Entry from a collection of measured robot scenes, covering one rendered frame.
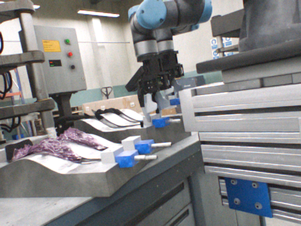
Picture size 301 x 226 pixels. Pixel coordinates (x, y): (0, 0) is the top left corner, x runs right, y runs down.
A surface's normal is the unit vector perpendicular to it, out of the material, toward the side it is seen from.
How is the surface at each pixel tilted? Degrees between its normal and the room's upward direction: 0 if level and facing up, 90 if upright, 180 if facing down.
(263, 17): 72
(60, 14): 90
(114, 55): 90
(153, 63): 90
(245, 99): 90
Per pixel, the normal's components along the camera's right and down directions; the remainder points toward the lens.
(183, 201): 0.77, -0.07
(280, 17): -0.52, -0.14
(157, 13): 0.22, 0.05
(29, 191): -0.37, 0.15
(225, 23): -0.66, 0.18
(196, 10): 0.27, 0.41
